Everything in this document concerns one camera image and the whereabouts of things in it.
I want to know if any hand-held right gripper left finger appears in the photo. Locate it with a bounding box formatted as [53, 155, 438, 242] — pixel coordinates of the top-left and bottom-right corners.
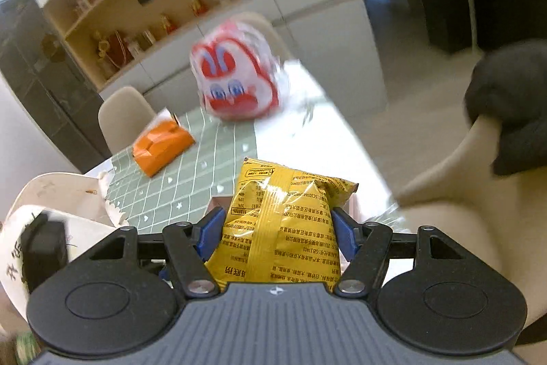
[88, 206, 226, 299]

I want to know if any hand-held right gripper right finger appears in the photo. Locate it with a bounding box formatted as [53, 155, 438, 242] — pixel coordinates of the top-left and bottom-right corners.
[331, 207, 469, 299]

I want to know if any yellow snack packet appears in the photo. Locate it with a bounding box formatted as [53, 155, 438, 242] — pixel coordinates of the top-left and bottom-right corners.
[204, 157, 360, 293]

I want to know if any green checked tablecloth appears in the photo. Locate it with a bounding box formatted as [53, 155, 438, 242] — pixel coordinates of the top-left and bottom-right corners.
[105, 108, 259, 237]

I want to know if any white cartoon print paper bag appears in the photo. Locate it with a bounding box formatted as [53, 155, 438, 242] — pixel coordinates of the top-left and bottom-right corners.
[0, 172, 129, 318]

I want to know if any orange tissue box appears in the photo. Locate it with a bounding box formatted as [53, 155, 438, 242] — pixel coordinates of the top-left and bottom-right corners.
[132, 119, 196, 178]

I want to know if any white leaf print tablecloth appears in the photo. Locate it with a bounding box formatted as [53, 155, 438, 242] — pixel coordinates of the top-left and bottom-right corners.
[254, 61, 400, 220]

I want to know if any beige chair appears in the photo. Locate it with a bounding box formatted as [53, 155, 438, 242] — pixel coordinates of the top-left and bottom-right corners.
[239, 12, 292, 62]
[98, 86, 157, 160]
[393, 115, 547, 349]

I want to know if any red white rabbit bag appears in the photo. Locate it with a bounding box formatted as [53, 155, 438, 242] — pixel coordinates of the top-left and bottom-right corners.
[189, 16, 285, 122]

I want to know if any dark glass cabinet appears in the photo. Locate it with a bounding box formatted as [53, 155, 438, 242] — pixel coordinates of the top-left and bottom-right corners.
[0, 0, 112, 173]

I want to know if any white wooden display cabinet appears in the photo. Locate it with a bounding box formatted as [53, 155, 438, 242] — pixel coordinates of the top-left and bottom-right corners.
[13, 0, 387, 126]

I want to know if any black jacket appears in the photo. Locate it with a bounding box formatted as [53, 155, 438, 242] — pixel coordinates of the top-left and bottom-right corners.
[464, 40, 547, 178]

